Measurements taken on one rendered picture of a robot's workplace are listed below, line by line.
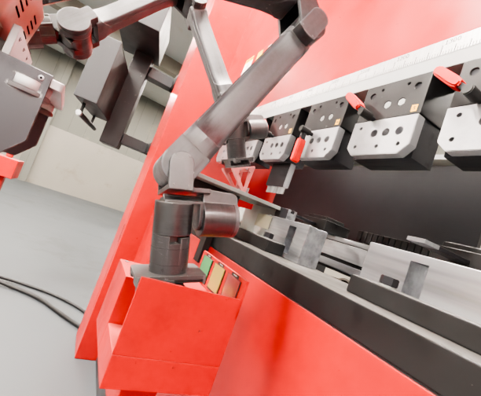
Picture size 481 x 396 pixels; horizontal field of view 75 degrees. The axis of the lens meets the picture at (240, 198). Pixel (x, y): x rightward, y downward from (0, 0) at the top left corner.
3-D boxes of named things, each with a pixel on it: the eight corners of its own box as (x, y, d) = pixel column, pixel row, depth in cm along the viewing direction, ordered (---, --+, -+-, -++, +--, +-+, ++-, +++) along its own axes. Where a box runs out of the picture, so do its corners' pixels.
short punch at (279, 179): (263, 190, 101) (273, 163, 102) (268, 192, 102) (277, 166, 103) (280, 192, 92) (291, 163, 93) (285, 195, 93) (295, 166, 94)
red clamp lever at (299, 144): (287, 159, 81) (299, 125, 82) (299, 165, 83) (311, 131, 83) (291, 159, 79) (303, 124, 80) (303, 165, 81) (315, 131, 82)
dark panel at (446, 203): (261, 233, 190) (285, 166, 193) (263, 234, 191) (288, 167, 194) (457, 309, 88) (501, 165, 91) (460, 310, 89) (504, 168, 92)
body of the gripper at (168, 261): (206, 287, 46) (211, 238, 46) (134, 291, 42) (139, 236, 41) (192, 273, 52) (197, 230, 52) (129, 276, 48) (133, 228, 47)
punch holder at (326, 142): (291, 158, 87) (310, 104, 88) (313, 170, 91) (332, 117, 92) (328, 156, 73) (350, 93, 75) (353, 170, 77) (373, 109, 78)
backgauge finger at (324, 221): (266, 210, 103) (271, 196, 103) (322, 233, 114) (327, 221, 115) (287, 216, 92) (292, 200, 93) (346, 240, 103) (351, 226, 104)
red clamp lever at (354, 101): (347, 89, 70) (365, 108, 62) (360, 97, 71) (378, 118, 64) (342, 95, 70) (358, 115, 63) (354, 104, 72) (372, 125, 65)
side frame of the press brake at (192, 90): (75, 334, 177) (216, -23, 194) (207, 353, 214) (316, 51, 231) (73, 358, 155) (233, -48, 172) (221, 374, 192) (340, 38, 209)
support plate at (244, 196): (178, 174, 93) (179, 171, 93) (250, 203, 104) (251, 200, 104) (196, 176, 77) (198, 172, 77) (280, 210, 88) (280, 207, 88)
